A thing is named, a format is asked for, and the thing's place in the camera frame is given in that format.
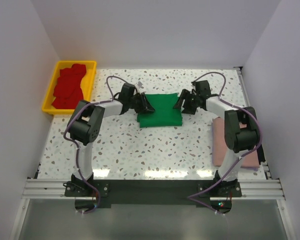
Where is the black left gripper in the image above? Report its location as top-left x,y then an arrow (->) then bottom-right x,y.
128,92 -> 155,115

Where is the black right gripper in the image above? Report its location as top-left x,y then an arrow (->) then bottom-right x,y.
173,89 -> 200,115

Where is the green t shirt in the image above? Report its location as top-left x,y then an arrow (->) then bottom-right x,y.
137,93 -> 183,128

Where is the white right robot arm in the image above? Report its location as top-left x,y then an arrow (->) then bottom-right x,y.
173,80 -> 262,197

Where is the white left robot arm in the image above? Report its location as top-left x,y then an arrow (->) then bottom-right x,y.
63,83 -> 155,196

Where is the pink folded t shirt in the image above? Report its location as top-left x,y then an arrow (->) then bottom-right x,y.
212,117 -> 260,169

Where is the yellow plastic bin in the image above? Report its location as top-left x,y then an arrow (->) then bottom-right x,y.
42,60 -> 97,115

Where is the red t shirt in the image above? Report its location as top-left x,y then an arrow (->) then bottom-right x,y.
52,63 -> 87,109

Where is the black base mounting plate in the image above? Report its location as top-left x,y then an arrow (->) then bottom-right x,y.
63,179 -> 242,213

